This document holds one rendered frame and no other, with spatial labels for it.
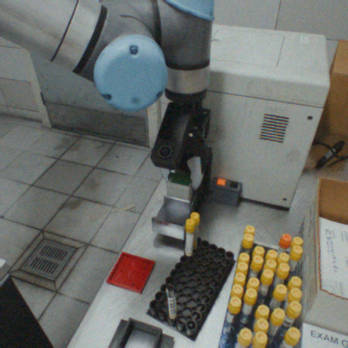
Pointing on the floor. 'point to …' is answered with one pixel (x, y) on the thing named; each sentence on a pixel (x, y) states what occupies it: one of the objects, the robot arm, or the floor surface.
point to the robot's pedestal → (18, 320)
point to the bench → (277, 220)
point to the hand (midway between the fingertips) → (180, 184)
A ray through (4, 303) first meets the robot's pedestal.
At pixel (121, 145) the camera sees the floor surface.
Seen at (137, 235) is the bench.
